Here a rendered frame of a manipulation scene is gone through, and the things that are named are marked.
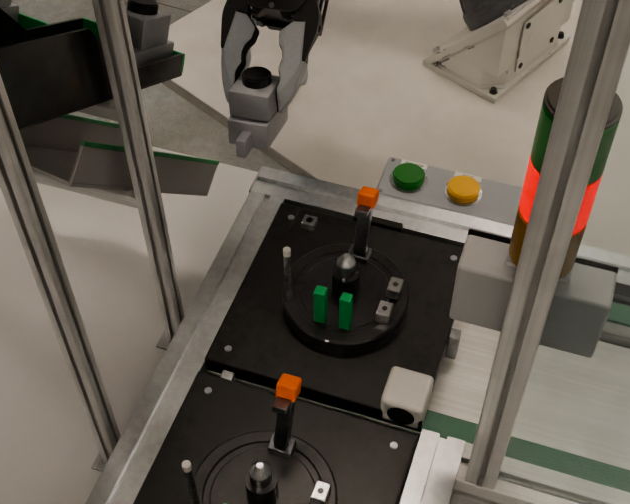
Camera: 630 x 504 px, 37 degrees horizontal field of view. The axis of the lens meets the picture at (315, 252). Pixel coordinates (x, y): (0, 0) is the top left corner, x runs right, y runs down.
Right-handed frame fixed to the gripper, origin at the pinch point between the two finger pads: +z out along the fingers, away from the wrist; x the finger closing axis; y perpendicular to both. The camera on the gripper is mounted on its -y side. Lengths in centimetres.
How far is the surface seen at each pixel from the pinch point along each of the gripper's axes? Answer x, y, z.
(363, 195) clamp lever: -11.4, 8.7, 7.3
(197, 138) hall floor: 68, 155, -11
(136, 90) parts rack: 6.6, -12.8, 3.7
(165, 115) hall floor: 80, 158, -16
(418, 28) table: -4, 61, -26
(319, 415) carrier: -12.9, 3.4, 30.7
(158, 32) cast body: 8.8, -6.4, -3.2
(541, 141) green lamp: -30.0, -28.1, 4.6
